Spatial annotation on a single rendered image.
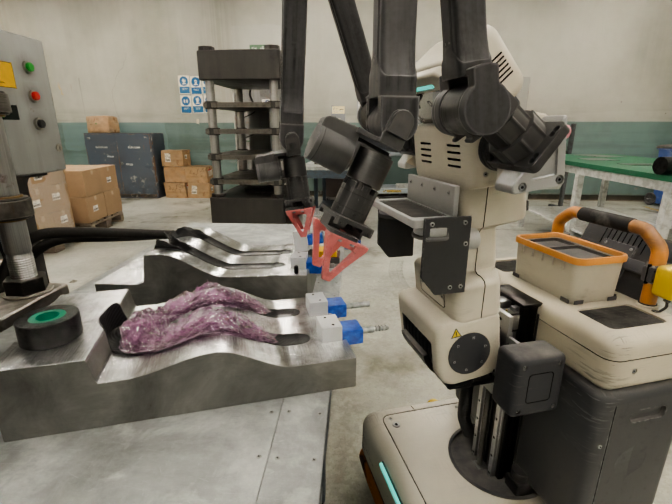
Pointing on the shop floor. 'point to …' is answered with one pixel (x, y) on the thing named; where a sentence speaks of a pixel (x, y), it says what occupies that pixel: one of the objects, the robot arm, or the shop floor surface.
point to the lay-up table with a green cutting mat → (647, 167)
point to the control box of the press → (29, 116)
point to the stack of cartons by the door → (185, 176)
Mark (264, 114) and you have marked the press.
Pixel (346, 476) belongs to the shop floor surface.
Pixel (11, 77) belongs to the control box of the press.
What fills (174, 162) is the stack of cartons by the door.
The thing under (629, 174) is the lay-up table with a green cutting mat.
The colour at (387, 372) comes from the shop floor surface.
